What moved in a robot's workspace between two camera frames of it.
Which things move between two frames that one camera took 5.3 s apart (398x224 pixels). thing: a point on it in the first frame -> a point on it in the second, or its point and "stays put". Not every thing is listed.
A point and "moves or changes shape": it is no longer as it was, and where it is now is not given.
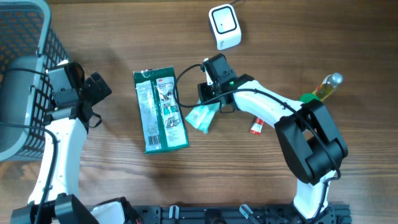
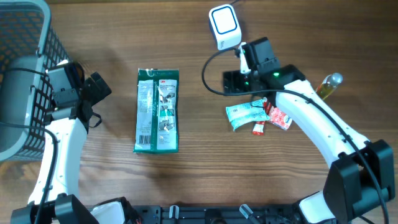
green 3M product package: (161, 126) moves or changes shape
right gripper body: (208, 93) -> (240, 83)
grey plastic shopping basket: (28, 47) stays put
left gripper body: (92, 91) stays put
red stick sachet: (257, 127) stays put
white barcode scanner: (224, 26) stays put
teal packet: (201, 116) -> (247, 112)
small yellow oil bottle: (328, 86) stays put
